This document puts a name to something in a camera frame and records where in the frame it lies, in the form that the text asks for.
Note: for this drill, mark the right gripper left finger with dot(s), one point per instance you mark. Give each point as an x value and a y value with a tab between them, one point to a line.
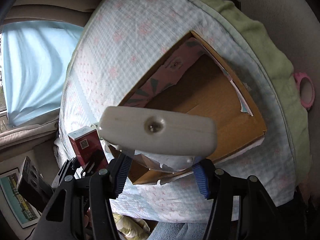
63	216

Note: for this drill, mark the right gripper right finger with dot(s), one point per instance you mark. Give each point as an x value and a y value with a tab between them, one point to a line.
241	208

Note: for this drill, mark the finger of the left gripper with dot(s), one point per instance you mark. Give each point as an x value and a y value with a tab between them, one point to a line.
96	162
69	168

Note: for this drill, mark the red cigarette box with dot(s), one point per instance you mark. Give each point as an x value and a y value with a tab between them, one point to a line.
85	142

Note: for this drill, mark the white remote control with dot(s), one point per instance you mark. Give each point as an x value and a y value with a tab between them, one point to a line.
158	132

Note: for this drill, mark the person's left hand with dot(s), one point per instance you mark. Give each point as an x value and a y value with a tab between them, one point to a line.
87	219

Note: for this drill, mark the framed picture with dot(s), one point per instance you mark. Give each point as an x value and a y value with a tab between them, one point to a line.
25	214

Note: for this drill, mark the cardboard box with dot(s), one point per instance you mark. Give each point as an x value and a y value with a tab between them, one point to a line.
192	78

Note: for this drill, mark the light blue cloth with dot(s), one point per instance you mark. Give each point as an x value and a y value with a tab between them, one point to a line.
35	55

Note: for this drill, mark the checkered bed sheet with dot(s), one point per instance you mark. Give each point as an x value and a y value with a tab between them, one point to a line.
120	43

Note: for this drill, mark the green mattress cover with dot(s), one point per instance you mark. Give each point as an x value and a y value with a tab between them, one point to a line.
280	71

